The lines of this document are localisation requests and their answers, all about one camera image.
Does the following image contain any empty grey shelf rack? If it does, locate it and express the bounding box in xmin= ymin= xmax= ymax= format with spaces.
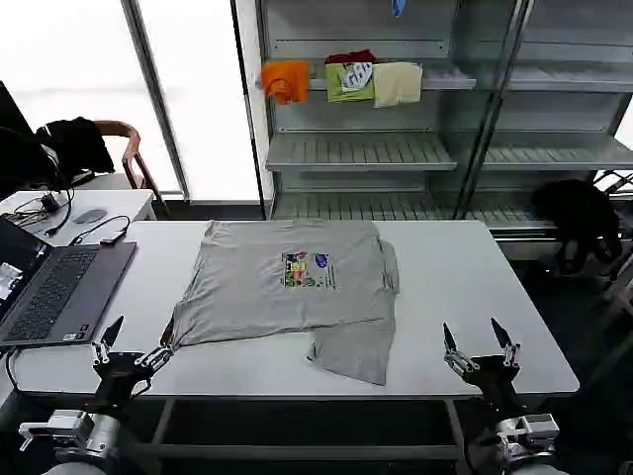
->
xmin=474 ymin=0 xmax=633 ymax=258

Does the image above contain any black adapter with cable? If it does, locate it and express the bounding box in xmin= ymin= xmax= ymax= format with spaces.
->
xmin=68 ymin=215 xmax=132 ymax=247

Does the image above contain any dark grey laptop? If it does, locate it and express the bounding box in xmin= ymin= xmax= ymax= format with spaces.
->
xmin=0 ymin=217 xmax=137 ymax=347

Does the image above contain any black monitor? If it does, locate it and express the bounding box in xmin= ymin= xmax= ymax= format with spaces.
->
xmin=0 ymin=81 xmax=55 ymax=199

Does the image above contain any black laptop power cable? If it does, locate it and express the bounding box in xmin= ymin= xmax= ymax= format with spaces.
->
xmin=3 ymin=345 xmax=22 ymax=393

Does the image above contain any grey shelf rack with clothes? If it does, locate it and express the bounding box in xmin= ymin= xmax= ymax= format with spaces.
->
xmin=256 ymin=0 xmax=479 ymax=222

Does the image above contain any grey folding chair frame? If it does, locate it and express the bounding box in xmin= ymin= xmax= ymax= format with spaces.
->
xmin=600 ymin=256 xmax=633 ymax=318

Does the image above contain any black jacket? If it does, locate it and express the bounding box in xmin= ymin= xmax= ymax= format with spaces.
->
xmin=34 ymin=117 xmax=115 ymax=177

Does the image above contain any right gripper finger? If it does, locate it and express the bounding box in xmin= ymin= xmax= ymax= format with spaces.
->
xmin=490 ymin=317 xmax=521 ymax=368
xmin=441 ymin=322 xmax=481 ymax=380

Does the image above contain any grey printed t-shirt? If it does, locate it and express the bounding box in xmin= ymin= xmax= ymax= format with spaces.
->
xmin=170 ymin=219 xmax=401 ymax=386

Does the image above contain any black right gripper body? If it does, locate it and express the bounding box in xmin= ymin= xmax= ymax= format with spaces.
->
xmin=467 ymin=354 xmax=526 ymax=427

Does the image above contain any black bag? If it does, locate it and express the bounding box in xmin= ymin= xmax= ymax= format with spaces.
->
xmin=531 ymin=179 xmax=623 ymax=276

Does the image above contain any grey window frame post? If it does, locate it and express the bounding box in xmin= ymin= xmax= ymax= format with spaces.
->
xmin=121 ymin=0 xmax=192 ymax=202

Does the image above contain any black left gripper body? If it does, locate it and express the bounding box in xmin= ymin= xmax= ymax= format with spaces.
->
xmin=91 ymin=351 xmax=153 ymax=413

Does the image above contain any brown wooden chair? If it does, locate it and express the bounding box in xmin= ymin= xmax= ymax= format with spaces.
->
xmin=93 ymin=120 xmax=169 ymax=217

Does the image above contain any small white side table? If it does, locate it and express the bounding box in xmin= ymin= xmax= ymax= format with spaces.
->
xmin=0 ymin=189 xmax=157 ymax=248

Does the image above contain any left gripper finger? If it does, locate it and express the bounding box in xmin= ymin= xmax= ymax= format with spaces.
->
xmin=134 ymin=319 xmax=175 ymax=372
xmin=91 ymin=315 xmax=126 ymax=367

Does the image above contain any grey metal table frame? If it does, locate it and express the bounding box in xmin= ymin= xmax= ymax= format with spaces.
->
xmin=147 ymin=395 xmax=476 ymax=464

